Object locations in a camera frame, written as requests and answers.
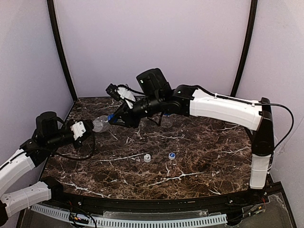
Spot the white clear bottle cap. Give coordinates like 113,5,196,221
143,153,152,163

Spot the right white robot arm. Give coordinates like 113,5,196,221
106,68,274,190

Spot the black left camera cable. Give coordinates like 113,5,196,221
52,133,96,162

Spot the black left corner post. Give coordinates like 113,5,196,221
47,0,78,103

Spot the black right corner post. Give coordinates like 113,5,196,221
230,0,258,97

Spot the blue label water bottle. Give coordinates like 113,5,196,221
161,113,173,128

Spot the black front table rail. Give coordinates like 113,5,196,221
52,191,256,214

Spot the small circuit board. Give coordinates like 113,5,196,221
68,212,90,225

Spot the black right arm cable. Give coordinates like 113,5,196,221
258,102,294,150

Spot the pepsi label bottle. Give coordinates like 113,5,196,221
93,115,111,133

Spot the white slotted cable duct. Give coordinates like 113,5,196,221
31,204,228,228

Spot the clear unlabeled plastic bottle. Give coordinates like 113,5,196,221
140,118,153,128

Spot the white blue bottle cap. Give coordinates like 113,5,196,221
168,152,176,160

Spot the black corner post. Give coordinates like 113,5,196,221
47,0,78,103
230,0,258,97

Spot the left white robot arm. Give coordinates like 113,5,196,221
0,111,94,225

